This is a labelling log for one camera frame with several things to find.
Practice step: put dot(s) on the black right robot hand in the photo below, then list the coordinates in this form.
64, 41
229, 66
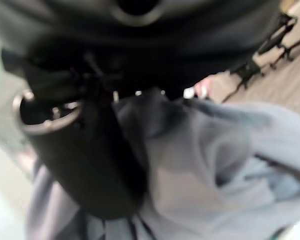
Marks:
95, 155

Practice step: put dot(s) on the black office chair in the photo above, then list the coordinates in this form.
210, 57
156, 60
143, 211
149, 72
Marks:
277, 40
247, 70

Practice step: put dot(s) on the grey-blue garment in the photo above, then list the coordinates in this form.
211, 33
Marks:
215, 175

